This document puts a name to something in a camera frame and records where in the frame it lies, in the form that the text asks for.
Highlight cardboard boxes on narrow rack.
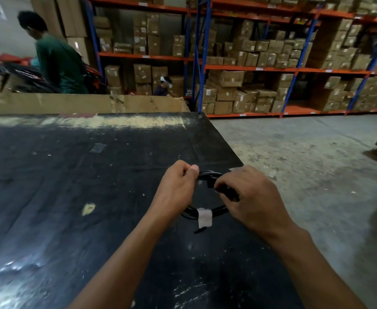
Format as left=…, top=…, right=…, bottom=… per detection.
left=93, top=0, right=186, bottom=96

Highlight stack of tall cardboard boxes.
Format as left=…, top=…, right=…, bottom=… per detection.
left=29, top=0, right=94, bottom=65

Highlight person's left hand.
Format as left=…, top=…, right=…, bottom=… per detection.
left=148, top=160, right=200, bottom=224

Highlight person's left forearm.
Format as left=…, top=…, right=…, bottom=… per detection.
left=67, top=210, right=173, bottom=309

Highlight person's right forearm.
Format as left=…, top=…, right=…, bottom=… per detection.
left=269, top=223, right=369, bottom=309

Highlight black cable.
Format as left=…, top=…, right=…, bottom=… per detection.
left=181, top=170, right=233, bottom=221

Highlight large cardboard bin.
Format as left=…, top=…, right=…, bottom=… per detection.
left=0, top=92, right=191, bottom=115

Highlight black motorcycle with red parts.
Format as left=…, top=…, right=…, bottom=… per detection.
left=0, top=53, right=108, bottom=94

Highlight narrow blue orange shelf rack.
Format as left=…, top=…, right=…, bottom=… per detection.
left=82, top=0, right=205, bottom=97

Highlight wide blue orange shelf rack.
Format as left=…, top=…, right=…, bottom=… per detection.
left=191, top=0, right=377, bottom=119

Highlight person's right hand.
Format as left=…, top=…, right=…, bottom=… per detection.
left=214, top=165, right=300, bottom=243

